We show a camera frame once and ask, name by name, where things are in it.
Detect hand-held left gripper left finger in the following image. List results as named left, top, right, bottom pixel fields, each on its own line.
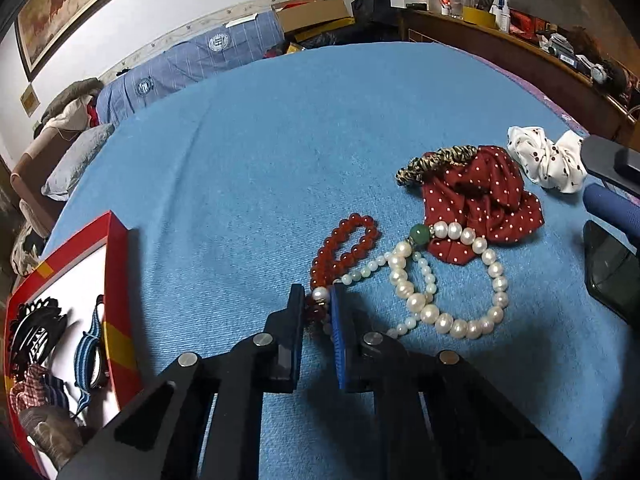
left=57, top=283, right=306, bottom=480

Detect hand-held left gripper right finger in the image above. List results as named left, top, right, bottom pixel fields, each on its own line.
left=329, top=282, right=583, bottom=480

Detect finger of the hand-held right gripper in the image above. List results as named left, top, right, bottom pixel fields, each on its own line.
left=581, top=135, right=640, bottom=193
left=582, top=183, right=640, bottom=256

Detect small pearl bracelet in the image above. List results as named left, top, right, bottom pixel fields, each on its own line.
left=311, top=252, right=440, bottom=339

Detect red bead bracelet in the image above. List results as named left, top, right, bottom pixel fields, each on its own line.
left=307, top=212, right=382, bottom=328

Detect red box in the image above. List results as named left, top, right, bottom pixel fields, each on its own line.
left=2, top=210, right=146, bottom=478

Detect white cherry print scrunchie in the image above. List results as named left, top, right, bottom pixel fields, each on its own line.
left=506, top=125, right=590, bottom=195

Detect red polka dot scrunchie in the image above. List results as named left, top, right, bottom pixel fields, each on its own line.
left=420, top=145, right=546, bottom=267

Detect wooden cabinet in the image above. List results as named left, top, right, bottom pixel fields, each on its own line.
left=400, top=7, right=640, bottom=146

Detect leopard print scrunchie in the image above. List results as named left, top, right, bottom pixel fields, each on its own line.
left=395, top=144, right=481, bottom=188

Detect blue striped hairband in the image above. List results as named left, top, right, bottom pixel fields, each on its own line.
left=74, top=295, right=108, bottom=408

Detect blue striped scrunchie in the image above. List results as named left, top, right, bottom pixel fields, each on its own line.
left=42, top=377, right=76, bottom=413

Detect black hair claw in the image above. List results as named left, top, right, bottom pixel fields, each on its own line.
left=10, top=297, right=68, bottom=376

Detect grey furry scrunchie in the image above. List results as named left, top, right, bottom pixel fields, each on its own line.
left=20, top=405, right=86, bottom=471

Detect grey pillow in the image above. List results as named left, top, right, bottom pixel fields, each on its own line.
left=41, top=122, right=117, bottom=203

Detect plaid scrunchie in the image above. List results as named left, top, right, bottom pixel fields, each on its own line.
left=7, top=365, right=51, bottom=416

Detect black bag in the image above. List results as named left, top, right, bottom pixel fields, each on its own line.
left=350, top=0, right=401, bottom=23

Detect blue plaid pillow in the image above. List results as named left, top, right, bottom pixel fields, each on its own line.
left=172, top=10, right=286, bottom=81
left=95, top=55, right=201, bottom=126

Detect brown sofa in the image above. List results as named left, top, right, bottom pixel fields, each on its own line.
left=10, top=125, right=66, bottom=241

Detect cardboard box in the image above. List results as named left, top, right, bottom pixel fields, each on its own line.
left=271, top=0, right=356, bottom=43

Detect pile of clothes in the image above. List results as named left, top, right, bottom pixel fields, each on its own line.
left=40, top=77, right=103, bottom=136

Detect large pearl bracelet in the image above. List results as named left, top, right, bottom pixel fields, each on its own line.
left=390, top=221, right=511, bottom=341

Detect yellow wall plaque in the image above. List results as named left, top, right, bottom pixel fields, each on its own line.
left=20, top=84, right=42, bottom=115

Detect framed wall painting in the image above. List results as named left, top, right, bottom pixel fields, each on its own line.
left=14, top=0, right=181, bottom=83

